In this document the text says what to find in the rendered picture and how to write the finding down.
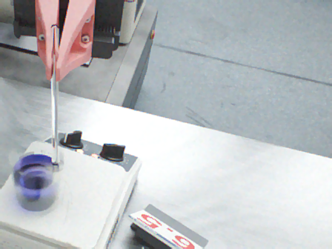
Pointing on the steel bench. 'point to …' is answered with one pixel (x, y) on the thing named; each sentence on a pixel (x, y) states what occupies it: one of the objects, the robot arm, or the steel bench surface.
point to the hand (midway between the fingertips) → (54, 68)
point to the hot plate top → (70, 204)
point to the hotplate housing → (12, 238)
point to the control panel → (99, 153)
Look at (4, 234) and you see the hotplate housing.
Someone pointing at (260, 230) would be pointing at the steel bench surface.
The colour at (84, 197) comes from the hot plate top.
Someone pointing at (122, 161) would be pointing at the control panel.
